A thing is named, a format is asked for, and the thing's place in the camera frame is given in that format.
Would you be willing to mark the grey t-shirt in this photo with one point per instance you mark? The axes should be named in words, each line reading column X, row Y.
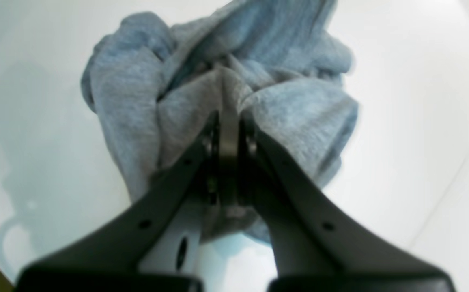
column 153, row 86

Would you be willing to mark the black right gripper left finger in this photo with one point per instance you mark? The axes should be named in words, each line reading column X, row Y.
column 150, row 247

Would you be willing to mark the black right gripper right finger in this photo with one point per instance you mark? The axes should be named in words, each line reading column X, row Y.
column 318, row 247

